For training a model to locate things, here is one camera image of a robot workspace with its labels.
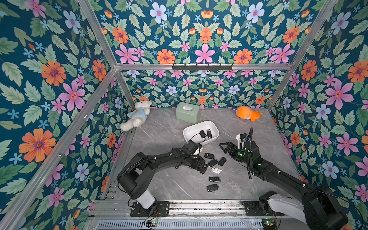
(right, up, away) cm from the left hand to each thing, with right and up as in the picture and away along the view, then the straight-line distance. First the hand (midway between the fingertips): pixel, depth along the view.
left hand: (201, 163), depth 88 cm
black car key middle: (+6, +3, +5) cm, 8 cm away
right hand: (+12, +11, -6) cm, 18 cm away
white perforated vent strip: (+18, -25, -18) cm, 36 cm away
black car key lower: (+8, -7, -6) cm, 12 cm away
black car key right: (+13, 0, +2) cm, 14 cm away
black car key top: (+1, +17, +16) cm, 23 cm away
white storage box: (-5, +18, +16) cm, 25 cm away
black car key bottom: (+6, -11, -8) cm, 15 cm away
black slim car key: (+7, +17, +14) cm, 23 cm away
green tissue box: (-9, +33, +20) cm, 40 cm away
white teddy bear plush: (-47, +29, +17) cm, 58 cm away
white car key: (+9, -4, -2) cm, 10 cm away
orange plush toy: (+35, +33, +19) cm, 52 cm away
